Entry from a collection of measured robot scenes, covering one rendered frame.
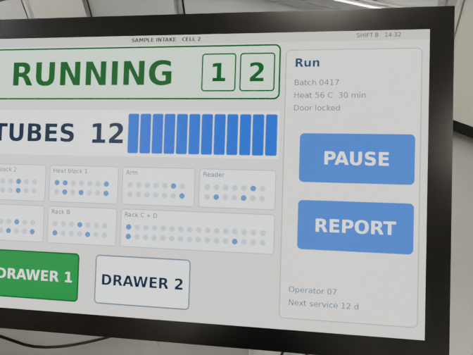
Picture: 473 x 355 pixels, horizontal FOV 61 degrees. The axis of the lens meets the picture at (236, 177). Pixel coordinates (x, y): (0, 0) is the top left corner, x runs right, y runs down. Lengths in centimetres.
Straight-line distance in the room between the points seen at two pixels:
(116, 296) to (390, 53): 33
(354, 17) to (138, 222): 27
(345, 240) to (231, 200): 11
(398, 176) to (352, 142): 5
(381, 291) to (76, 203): 29
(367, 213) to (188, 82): 20
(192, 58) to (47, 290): 26
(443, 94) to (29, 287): 42
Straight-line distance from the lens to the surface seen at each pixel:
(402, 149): 38
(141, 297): 40
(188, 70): 39
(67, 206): 42
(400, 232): 38
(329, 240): 37
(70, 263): 43
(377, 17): 40
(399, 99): 38
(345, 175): 37
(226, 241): 37
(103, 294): 42
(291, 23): 39
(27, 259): 45
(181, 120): 38
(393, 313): 39
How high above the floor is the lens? 131
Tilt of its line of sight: 38 degrees down
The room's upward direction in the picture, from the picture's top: 5 degrees counter-clockwise
